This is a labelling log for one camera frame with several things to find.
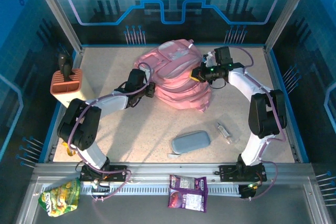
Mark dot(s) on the pink backpack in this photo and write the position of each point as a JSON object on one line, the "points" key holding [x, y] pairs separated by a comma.
{"points": [[181, 90]]}

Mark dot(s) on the clear glue pen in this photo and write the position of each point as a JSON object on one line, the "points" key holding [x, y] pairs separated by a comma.
{"points": [[224, 132]]}

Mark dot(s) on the grey-blue pencil case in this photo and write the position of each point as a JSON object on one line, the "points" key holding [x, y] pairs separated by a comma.
{"points": [[190, 141]]}

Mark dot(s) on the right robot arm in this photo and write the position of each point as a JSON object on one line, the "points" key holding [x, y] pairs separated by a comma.
{"points": [[244, 85]]}

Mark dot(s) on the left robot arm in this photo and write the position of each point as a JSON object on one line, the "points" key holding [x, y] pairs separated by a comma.
{"points": [[110, 103]]}

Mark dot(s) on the orange and cream knife block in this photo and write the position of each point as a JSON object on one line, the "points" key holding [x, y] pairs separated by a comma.
{"points": [[78, 87]]}

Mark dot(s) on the aluminium base beam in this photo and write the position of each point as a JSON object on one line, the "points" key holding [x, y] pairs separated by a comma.
{"points": [[170, 169]]}

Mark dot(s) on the crumpled yellow wrapper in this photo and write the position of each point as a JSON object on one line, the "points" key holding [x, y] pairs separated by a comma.
{"points": [[68, 150]]}

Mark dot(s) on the purple snack packet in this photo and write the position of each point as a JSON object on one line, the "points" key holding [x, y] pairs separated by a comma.
{"points": [[187, 182], [189, 201]]}

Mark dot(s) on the black control box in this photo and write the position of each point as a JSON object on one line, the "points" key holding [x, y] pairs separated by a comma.
{"points": [[248, 193]]}

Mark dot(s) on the green snack bag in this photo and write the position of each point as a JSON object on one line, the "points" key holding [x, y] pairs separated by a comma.
{"points": [[59, 197]]}

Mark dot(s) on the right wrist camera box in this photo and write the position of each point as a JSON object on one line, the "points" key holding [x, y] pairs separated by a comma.
{"points": [[210, 60]]}

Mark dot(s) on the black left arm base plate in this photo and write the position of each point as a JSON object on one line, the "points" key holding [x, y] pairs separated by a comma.
{"points": [[118, 172]]}

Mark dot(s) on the aluminium frame post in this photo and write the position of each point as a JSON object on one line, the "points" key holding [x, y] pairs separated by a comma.
{"points": [[288, 11], [57, 11]]}

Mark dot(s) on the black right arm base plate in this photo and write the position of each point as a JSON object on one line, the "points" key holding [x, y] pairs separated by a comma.
{"points": [[228, 172]]}

